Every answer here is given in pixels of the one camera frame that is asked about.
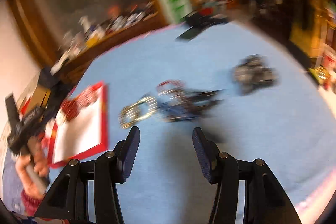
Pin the cardboard box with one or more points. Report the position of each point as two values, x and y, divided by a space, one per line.
36 94

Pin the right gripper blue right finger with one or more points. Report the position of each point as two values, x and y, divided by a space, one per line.
206 155

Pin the black smartphone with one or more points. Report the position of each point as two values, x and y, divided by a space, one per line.
190 34

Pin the white spray bottle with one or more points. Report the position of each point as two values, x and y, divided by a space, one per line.
85 23

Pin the red plaid scrunchie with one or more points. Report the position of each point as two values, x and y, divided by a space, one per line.
86 97

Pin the dark patterned hair clip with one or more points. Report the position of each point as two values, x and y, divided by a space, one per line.
198 101

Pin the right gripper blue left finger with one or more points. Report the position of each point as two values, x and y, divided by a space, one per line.
126 151

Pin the red polka dot scrunchie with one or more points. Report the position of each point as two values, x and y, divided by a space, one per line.
70 109

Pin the red white gift box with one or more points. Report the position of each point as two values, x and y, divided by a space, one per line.
82 137

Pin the black pouch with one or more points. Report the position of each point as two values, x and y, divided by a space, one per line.
196 19

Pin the person's left hand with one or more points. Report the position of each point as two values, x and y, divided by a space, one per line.
31 167

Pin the blue striped ribbon bow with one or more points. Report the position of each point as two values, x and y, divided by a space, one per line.
176 113

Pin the white dotted scrunchie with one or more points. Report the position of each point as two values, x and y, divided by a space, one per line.
53 124

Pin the wooden counter shelf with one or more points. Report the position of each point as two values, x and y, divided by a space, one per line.
73 70

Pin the yellow container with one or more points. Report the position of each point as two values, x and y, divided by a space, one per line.
92 41

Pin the blue blanket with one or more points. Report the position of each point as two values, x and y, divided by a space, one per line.
196 108

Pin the grey black scrunchie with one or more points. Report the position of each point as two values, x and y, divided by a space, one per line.
252 74

